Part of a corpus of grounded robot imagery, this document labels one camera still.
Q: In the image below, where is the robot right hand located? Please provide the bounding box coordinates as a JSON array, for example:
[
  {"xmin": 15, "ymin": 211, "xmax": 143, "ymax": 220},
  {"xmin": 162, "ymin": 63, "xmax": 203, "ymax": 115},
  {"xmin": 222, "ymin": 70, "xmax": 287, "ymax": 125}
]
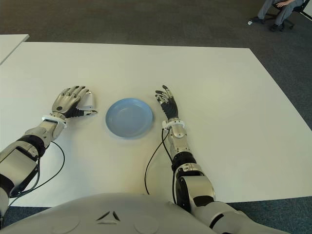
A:
[{"xmin": 155, "ymin": 84, "xmax": 180, "ymax": 121}]

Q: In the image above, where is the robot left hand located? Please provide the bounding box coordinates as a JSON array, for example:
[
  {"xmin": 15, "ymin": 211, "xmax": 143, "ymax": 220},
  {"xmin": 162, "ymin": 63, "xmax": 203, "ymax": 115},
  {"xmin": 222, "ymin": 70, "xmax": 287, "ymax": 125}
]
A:
[{"xmin": 51, "ymin": 85, "xmax": 98, "ymax": 120}]

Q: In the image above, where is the white charger block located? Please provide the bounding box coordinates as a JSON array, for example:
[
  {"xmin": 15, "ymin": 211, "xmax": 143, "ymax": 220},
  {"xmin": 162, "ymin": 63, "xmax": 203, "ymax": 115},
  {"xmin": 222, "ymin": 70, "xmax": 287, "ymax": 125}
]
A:
[{"xmin": 82, "ymin": 90, "xmax": 96, "ymax": 110}]

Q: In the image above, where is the blue plate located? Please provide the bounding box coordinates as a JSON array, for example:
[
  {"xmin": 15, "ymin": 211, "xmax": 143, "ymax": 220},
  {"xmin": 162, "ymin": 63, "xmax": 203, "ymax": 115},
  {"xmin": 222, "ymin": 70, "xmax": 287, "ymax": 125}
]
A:
[{"xmin": 105, "ymin": 97, "xmax": 155, "ymax": 140}]

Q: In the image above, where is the white side table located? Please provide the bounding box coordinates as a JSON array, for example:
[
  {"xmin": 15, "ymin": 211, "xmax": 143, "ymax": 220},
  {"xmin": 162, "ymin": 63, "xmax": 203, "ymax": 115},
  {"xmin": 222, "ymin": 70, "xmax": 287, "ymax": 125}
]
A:
[{"xmin": 0, "ymin": 34, "xmax": 30, "ymax": 66}]

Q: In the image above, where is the grey robot torso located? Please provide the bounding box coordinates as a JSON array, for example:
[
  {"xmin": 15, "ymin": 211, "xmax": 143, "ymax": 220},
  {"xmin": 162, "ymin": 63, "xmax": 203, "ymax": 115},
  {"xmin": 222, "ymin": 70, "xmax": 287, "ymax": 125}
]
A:
[{"xmin": 0, "ymin": 192, "xmax": 217, "ymax": 234}]

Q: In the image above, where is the seated person in grey trousers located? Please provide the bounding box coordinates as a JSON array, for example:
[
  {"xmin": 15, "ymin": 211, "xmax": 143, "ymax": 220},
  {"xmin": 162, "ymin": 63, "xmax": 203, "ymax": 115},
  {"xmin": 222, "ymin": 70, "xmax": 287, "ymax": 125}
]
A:
[{"xmin": 252, "ymin": 0, "xmax": 304, "ymax": 32}]

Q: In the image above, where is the black office chair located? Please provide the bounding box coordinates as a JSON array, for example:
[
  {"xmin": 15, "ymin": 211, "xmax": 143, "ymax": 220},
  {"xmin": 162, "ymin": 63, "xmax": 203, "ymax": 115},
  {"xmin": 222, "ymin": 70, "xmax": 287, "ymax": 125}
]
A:
[{"xmin": 264, "ymin": 0, "xmax": 312, "ymax": 29}]

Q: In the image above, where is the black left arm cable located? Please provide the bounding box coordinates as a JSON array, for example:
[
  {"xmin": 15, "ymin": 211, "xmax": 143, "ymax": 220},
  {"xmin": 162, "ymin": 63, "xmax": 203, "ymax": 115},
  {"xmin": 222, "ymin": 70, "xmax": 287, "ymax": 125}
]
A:
[{"xmin": 8, "ymin": 140, "xmax": 65, "ymax": 203}]

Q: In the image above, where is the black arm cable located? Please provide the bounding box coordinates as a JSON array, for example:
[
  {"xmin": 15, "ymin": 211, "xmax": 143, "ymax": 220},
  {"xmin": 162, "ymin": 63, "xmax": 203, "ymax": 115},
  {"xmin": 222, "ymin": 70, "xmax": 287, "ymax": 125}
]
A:
[
  {"xmin": 144, "ymin": 129, "xmax": 177, "ymax": 204},
  {"xmin": 8, "ymin": 140, "xmax": 65, "ymax": 203}
]

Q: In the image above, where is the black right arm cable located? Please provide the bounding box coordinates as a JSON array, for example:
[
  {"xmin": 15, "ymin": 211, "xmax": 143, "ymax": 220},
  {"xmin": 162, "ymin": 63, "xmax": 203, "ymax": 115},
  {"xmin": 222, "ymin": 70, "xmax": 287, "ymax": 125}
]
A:
[{"xmin": 144, "ymin": 129, "xmax": 177, "ymax": 204}]

